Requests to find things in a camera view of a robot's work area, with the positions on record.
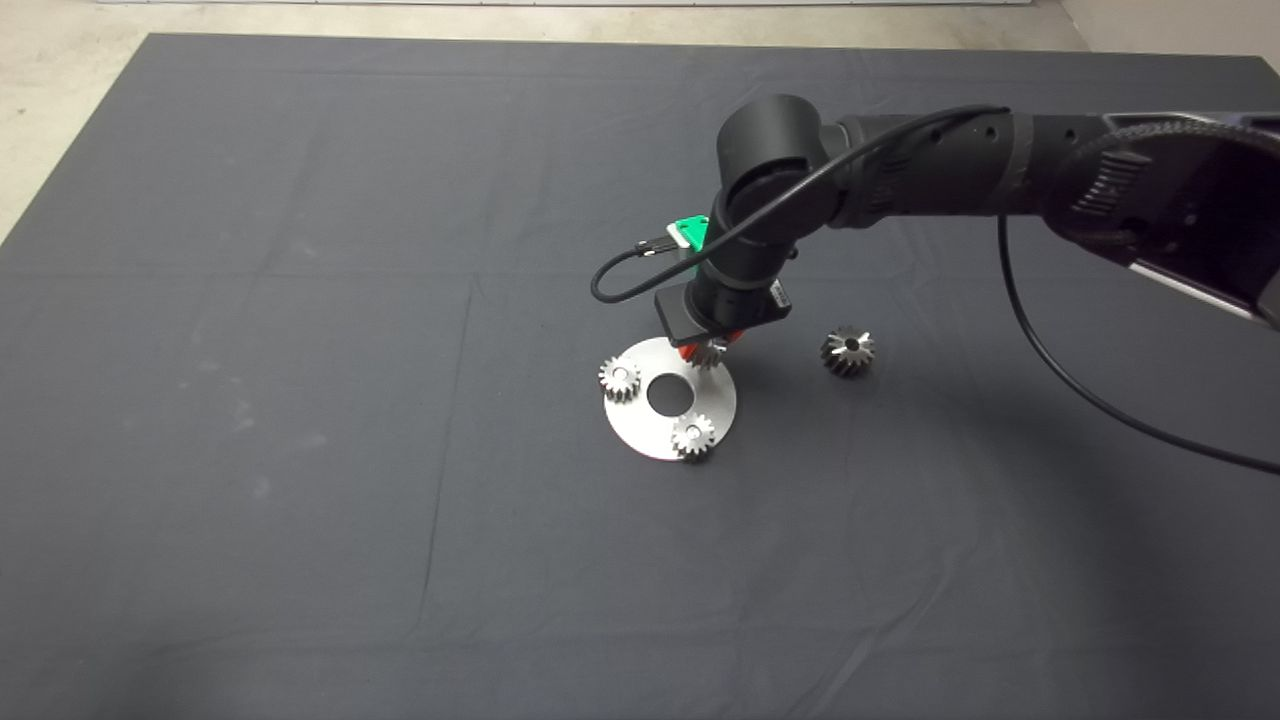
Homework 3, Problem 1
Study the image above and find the round metal plate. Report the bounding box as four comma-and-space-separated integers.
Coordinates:
603, 337, 738, 462

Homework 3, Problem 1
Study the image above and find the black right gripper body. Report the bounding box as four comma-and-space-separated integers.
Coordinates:
654, 278, 794, 349

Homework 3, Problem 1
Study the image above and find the dark grey table cloth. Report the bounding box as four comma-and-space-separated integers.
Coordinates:
0, 33, 1280, 720

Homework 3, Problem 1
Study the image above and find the large dark steel gear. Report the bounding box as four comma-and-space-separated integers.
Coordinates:
821, 325, 877, 379

